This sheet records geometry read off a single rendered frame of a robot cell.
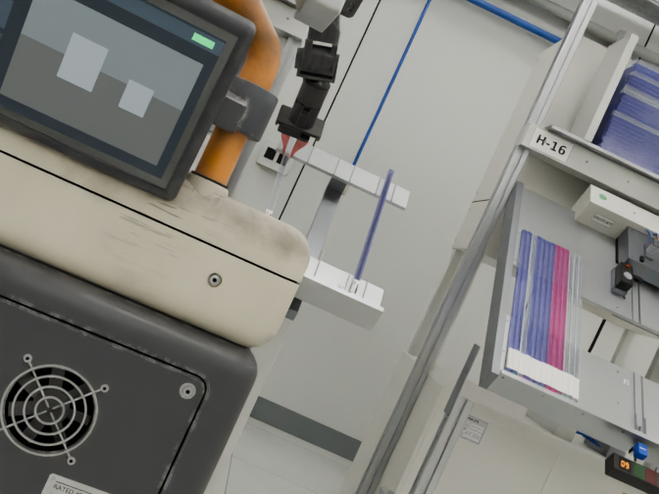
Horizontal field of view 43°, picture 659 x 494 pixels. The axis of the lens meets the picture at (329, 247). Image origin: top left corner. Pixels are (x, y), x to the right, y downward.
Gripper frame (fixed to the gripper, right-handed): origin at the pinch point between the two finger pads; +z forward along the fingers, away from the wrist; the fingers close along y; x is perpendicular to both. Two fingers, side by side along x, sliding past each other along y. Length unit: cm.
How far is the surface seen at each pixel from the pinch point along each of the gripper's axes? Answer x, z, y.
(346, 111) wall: -173, 92, -26
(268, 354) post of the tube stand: 27.6, 34.2, -12.1
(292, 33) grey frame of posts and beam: -56, 3, 8
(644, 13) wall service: -221, 15, -136
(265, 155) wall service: -149, 114, 1
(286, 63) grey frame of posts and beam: -53, 11, 7
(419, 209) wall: -151, 112, -73
